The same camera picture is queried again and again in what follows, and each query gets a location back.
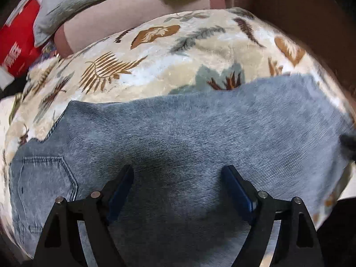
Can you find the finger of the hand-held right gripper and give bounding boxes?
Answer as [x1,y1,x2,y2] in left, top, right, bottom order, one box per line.
[341,133,356,162]

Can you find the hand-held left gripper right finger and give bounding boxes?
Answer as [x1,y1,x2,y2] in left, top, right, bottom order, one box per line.
[221,165,325,267]

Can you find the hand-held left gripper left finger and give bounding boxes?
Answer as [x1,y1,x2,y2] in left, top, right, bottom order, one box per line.
[33,165,135,267]

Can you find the blue denim pants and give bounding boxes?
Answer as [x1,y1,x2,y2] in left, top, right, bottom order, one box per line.
[8,74,352,267]

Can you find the leaf print plush blanket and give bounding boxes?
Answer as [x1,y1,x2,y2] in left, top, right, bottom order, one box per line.
[0,7,356,256]

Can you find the white printed cloth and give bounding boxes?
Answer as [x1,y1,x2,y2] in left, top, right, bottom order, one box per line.
[0,96,21,156]

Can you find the black cloth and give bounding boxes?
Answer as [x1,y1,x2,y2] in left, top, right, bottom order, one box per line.
[0,74,28,99]

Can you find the colourful printed packet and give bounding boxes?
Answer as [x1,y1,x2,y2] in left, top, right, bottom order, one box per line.
[42,40,60,59]

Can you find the red shopping bag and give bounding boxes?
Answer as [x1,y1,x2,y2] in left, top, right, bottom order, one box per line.
[0,0,42,87]

